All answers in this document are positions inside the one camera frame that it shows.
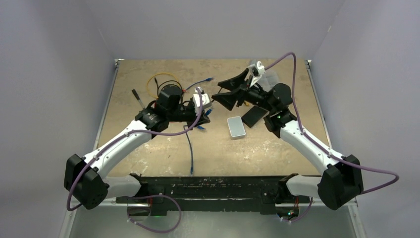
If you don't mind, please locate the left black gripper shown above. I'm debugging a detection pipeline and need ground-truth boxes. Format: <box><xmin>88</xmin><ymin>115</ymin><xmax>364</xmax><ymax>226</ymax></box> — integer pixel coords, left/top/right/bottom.
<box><xmin>168</xmin><ymin>102</ymin><xmax>210</xmax><ymax>130</ymax></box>

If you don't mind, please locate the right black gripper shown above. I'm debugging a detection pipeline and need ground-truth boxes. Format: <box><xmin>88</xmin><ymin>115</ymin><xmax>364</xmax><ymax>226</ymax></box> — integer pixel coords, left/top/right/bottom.
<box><xmin>212</xmin><ymin>68</ymin><xmax>275</xmax><ymax>113</ymax></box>

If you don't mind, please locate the long blue ethernet cable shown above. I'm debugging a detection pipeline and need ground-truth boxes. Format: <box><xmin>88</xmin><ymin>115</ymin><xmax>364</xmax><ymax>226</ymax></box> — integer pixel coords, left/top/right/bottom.
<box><xmin>183</xmin><ymin>77</ymin><xmax>214</xmax><ymax>177</ymax></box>

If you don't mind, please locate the short blue ethernet cable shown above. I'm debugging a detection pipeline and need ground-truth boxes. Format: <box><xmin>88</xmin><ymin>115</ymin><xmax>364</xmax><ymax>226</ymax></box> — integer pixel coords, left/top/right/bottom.
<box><xmin>195</xmin><ymin>110</ymin><xmax>213</xmax><ymax>131</ymax></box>

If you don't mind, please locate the white network switch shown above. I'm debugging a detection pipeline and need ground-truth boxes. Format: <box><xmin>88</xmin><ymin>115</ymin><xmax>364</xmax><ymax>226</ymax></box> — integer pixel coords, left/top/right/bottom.
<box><xmin>227</xmin><ymin>116</ymin><xmax>246</xmax><ymax>139</ymax></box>

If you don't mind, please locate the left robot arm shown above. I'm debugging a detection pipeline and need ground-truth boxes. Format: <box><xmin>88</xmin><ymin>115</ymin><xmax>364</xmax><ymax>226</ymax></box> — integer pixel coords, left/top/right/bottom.
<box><xmin>64</xmin><ymin>85</ymin><xmax>211</xmax><ymax>211</ymax></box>

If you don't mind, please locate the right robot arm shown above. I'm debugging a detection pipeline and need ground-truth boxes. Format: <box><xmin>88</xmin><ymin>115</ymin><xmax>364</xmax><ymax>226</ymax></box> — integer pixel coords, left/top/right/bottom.
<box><xmin>212</xmin><ymin>69</ymin><xmax>364</xmax><ymax>210</ymax></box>

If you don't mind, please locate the black box device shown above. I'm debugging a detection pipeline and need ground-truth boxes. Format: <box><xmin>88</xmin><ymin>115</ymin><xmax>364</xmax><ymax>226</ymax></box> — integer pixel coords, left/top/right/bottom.
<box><xmin>241</xmin><ymin>106</ymin><xmax>268</xmax><ymax>128</ymax></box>

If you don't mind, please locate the clear plastic organizer box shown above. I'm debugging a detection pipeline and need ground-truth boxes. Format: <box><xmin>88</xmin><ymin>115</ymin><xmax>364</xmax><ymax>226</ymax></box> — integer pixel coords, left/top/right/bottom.
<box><xmin>249</xmin><ymin>59</ymin><xmax>280</xmax><ymax>92</ymax></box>

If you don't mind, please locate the small grey hammer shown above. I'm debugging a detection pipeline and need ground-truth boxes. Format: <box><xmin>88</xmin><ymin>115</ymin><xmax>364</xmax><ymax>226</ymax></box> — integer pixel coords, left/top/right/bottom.
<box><xmin>131</xmin><ymin>89</ymin><xmax>146</xmax><ymax>109</ymax></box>

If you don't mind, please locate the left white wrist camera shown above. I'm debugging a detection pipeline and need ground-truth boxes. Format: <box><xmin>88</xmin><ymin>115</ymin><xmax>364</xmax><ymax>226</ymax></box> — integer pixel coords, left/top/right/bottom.
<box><xmin>192</xmin><ymin>87</ymin><xmax>212</xmax><ymax>111</ymax></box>

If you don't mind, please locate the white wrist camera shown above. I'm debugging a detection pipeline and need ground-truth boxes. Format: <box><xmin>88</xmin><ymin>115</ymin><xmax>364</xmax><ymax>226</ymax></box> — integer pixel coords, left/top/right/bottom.
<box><xmin>247</xmin><ymin>60</ymin><xmax>265</xmax><ymax>88</ymax></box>
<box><xmin>192</xmin><ymin>87</ymin><xmax>212</xmax><ymax>111</ymax></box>

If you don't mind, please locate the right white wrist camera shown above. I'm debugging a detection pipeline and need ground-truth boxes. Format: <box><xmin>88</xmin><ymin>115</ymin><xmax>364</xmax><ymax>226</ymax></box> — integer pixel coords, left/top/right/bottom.
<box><xmin>247</xmin><ymin>60</ymin><xmax>265</xmax><ymax>88</ymax></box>

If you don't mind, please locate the coiled black cable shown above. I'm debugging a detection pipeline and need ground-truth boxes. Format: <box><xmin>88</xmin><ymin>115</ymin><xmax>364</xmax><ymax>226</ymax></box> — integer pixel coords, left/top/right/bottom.
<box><xmin>153</xmin><ymin>77</ymin><xmax>184</xmax><ymax>99</ymax></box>

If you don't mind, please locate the yellow ethernet cable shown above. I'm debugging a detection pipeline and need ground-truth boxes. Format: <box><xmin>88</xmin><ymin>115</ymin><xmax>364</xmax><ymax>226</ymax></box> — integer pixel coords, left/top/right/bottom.
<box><xmin>146</xmin><ymin>72</ymin><xmax>181</xmax><ymax>99</ymax></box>

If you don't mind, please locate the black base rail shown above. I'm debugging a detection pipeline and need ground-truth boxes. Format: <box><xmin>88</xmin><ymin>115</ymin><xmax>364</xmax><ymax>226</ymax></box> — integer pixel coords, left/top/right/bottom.
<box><xmin>116</xmin><ymin>176</ymin><xmax>310</xmax><ymax>216</ymax></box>

